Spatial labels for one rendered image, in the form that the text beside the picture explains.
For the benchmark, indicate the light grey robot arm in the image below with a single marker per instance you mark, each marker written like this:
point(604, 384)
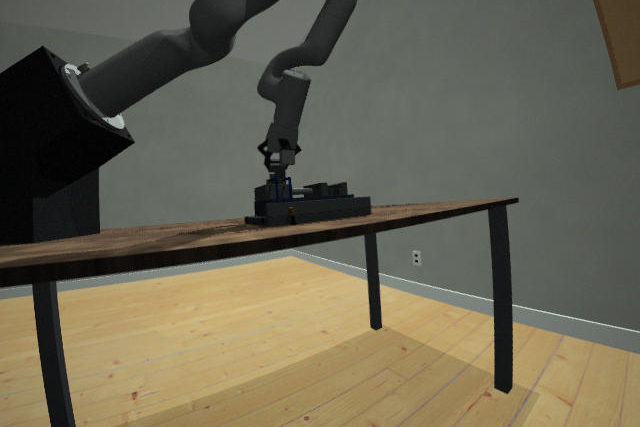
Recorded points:
point(125, 78)

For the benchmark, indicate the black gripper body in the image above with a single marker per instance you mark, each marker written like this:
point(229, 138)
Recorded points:
point(276, 131)

